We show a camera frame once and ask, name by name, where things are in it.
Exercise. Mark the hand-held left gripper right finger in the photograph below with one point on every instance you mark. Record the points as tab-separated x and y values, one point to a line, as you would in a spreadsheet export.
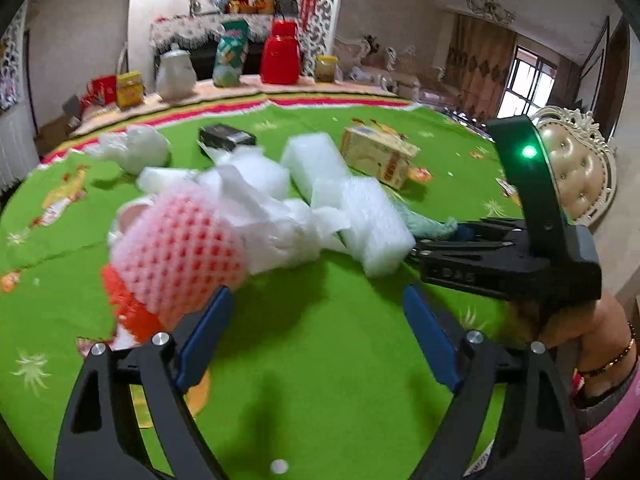
430	335

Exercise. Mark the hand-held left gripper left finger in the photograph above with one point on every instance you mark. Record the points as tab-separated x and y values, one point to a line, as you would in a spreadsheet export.
205	335

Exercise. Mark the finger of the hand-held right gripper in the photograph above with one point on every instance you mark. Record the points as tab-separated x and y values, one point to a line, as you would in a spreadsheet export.
495	227
465	250

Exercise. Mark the teal foam net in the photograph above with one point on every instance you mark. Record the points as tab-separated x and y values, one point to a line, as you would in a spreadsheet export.
425	225

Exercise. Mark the pink foam fruit net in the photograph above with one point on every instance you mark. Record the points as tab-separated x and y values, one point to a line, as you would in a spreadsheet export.
175	255

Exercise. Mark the white foam block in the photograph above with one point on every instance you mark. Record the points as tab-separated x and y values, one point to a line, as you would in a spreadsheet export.
315	160

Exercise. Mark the person's right hand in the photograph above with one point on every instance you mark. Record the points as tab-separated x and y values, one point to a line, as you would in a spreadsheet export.
595	325

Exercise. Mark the orange foam fruit net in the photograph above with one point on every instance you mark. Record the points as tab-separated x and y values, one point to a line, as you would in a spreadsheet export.
130	315

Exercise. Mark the flat white foam piece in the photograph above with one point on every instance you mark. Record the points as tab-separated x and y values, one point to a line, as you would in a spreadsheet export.
375	225

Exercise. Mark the cream tufted chair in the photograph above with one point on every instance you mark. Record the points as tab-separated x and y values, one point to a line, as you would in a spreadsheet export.
580	170

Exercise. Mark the green printed tablecloth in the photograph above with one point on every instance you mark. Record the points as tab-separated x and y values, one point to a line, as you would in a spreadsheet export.
320	360

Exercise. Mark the crumpled white tissue paper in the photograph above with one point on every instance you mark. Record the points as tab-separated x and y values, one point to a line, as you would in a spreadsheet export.
270	220

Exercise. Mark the yellow cardboard carton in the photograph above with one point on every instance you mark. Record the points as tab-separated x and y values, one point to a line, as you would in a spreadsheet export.
375	152

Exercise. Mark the window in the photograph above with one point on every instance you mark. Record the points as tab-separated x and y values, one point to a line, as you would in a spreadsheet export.
530	85

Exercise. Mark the brown patterned curtain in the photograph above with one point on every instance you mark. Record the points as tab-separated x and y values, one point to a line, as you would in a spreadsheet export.
477	65

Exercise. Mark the ornate white sofa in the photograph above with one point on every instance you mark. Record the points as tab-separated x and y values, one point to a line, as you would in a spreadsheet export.
380	67

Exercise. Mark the crumpled white plastic bag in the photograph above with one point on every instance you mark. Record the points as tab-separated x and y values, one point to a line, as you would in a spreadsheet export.
137	147

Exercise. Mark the black cardboard box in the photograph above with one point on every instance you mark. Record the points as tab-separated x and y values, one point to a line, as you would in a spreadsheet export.
225	136

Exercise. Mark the ceiling chandelier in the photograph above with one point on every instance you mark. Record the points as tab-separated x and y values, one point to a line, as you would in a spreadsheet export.
490	5

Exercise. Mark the amber glass jar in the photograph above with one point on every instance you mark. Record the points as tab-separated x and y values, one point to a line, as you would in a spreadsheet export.
327	69

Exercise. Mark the yellow label jar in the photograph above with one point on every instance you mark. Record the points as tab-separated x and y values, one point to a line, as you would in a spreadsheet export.
129	90

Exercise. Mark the white ceramic teapot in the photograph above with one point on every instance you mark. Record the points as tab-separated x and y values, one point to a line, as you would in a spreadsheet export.
175	77

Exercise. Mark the red gift bag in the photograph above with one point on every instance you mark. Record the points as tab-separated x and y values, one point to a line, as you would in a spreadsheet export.
102	90

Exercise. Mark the red thermos jug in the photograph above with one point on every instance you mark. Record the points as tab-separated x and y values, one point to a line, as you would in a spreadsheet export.
280	57

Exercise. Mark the white lattice partition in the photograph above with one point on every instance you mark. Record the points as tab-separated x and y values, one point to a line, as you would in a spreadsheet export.
327	15

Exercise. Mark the dark wooden cabinet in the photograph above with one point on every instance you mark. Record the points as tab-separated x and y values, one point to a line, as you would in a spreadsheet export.
205	62

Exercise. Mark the green snack bag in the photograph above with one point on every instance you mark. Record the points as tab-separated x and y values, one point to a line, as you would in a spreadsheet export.
230	57

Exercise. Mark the dark handbag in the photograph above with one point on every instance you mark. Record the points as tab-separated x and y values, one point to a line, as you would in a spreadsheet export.
287	6

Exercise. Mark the white lace cloth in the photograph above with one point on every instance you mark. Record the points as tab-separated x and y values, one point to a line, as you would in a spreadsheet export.
200	27

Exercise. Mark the woven gift baskets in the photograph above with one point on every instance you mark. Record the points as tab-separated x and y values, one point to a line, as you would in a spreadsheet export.
250	6

